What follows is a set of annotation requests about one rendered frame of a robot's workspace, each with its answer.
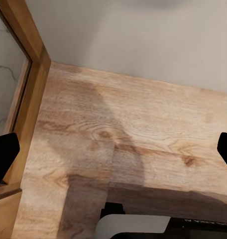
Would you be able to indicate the door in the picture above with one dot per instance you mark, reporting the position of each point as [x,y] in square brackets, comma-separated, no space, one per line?
[24,69]

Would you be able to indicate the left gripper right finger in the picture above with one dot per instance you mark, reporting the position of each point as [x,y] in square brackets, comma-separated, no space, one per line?
[222,145]

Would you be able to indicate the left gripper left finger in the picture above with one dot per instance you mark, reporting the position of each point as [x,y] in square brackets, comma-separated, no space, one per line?
[9,149]

